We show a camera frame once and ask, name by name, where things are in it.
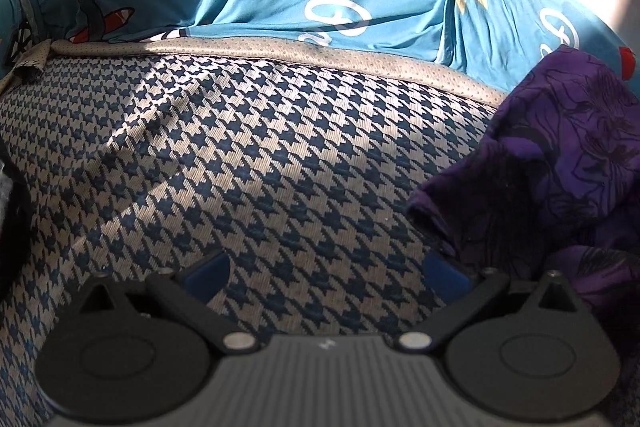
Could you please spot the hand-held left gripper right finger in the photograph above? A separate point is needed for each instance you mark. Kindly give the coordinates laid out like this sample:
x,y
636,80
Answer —
x,y
445,279

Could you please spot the blue houndstooth sofa cover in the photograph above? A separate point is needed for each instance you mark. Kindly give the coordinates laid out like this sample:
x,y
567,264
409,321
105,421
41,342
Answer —
x,y
250,157

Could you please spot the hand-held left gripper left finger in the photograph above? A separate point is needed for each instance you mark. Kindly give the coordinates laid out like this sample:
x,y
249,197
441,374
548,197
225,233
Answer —
x,y
205,277

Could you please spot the black and grey garment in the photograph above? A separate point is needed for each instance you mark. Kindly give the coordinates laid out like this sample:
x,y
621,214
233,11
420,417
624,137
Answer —
x,y
12,217

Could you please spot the purple floral garment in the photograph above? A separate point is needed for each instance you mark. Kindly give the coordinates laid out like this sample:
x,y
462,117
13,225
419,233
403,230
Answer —
x,y
550,147

